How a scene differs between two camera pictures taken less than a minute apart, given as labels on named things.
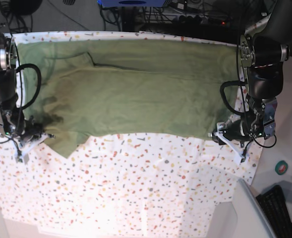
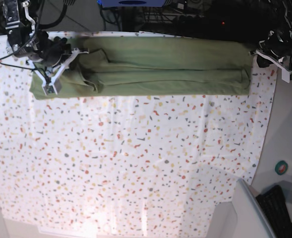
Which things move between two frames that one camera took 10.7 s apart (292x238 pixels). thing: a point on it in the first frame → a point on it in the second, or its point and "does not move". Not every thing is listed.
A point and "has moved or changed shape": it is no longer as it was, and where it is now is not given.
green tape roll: [281, 167] does not move
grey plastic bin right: [253, 221] does not move
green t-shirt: [79, 88] has moved or changed shape
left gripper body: [14, 123] → [50, 50]
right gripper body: [258, 121] → [281, 43]
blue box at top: [132, 3] does not move
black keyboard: [273, 205] does not move
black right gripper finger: [216, 139] → [262, 62]
